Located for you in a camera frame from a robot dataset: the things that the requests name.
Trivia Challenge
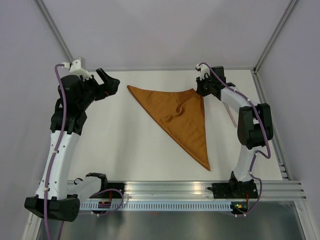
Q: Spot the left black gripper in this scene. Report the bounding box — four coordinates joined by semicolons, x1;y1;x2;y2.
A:
77;68;120;110

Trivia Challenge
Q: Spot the knife with pink handle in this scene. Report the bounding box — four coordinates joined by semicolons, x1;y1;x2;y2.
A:
224;103;238;128

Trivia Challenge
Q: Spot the brown cloth napkin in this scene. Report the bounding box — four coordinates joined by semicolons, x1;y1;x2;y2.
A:
127;85;211;171

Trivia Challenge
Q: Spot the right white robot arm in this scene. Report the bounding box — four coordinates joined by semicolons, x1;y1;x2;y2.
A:
195;62;274;199

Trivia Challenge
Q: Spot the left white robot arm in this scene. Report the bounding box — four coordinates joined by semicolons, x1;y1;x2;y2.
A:
24;68;120;222

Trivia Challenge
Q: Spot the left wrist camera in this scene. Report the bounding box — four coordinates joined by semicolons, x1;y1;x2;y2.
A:
62;58;92;80

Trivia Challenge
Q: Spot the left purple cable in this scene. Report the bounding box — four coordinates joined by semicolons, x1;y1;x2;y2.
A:
42;63;125;240

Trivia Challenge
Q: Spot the left aluminium frame post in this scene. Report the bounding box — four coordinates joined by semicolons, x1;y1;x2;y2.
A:
33;0;74;63

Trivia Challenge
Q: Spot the aluminium frame post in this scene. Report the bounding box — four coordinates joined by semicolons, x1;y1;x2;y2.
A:
33;0;74;63
252;0;300;74

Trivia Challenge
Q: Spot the aluminium mounting rail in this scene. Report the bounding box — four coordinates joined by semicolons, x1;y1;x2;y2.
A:
34;180;307;201

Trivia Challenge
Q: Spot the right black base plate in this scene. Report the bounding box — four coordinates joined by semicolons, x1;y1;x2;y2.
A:
206;182;259;199

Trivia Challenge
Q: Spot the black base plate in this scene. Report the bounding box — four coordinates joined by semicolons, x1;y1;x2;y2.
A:
206;182;259;199
99;182;125;199

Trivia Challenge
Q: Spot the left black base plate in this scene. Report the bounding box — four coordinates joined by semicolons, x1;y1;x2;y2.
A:
99;182;125;199

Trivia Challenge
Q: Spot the right aluminium frame post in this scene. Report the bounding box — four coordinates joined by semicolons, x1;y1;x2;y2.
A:
252;0;300;74

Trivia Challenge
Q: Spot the white slotted cable duct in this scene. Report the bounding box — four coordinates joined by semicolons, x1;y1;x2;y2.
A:
80;200;232;212

